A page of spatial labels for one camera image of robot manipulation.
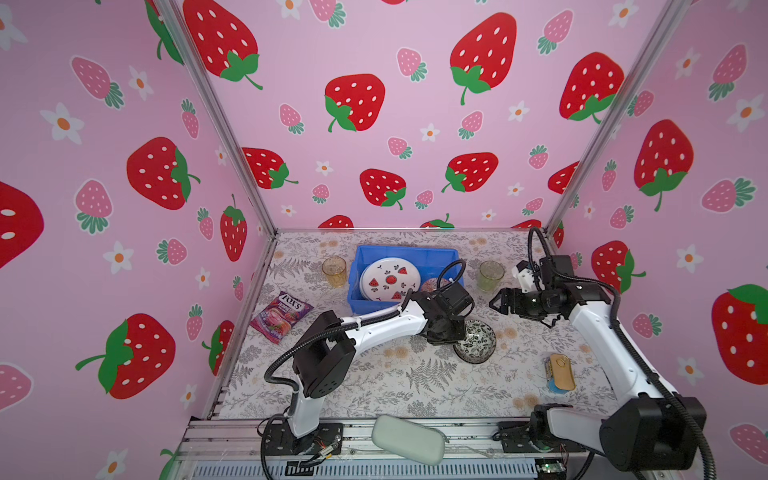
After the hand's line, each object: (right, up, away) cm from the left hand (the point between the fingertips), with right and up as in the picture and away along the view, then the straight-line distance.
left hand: (466, 341), depth 81 cm
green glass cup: (+14, +17, +23) cm, 32 cm away
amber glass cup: (-41, +19, +24) cm, 52 cm away
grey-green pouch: (-16, -21, -9) cm, 28 cm away
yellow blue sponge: (+29, -11, +5) cm, 31 cm away
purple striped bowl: (+3, -4, +1) cm, 5 cm away
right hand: (+10, +10, 0) cm, 14 cm away
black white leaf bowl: (+5, -1, +3) cm, 6 cm away
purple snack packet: (-57, +4, +14) cm, 59 cm away
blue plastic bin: (-7, +22, +24) cm, 34 cm away
